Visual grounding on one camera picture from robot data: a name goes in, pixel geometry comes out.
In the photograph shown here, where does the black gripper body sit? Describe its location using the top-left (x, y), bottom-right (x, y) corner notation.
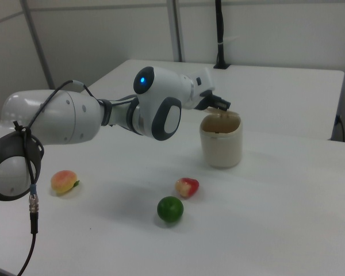
top-left (199, 90), bottom-right (219, 110)

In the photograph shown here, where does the cream garbage bin with lid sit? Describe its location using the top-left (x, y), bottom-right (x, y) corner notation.
top-left (199, 106), bottom-right (244, 169)

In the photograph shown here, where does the black pole with base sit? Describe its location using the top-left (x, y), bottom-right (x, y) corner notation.
top-left (213, 0), bottom-right (231, 70)

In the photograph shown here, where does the red yellow toy strawberry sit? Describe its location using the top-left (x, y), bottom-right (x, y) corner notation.
top-left (175, 177), bottom-right (200, 199)

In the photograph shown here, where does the green toy lime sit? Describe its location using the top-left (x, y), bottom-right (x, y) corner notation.
top-left (156, 195), bottom-right (185, 223)

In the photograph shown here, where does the orange yellow toy peach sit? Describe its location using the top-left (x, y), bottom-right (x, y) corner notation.
top-left (50, 170), bottom-right (81, 196)

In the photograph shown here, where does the grey metal partition post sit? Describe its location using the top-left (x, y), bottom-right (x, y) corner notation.
top-left (166, 0), bottom-right (185, 63)
top-left (20, 0), bottom-right (55, 90)

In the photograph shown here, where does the grey wall socket cable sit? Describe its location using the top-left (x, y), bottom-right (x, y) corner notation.
top-left (335, 114), bottom-right (345, 142)

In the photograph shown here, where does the black cable with metal connector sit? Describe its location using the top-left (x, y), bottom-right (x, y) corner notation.
top-left (13, 79), bottom-right (103, 276)

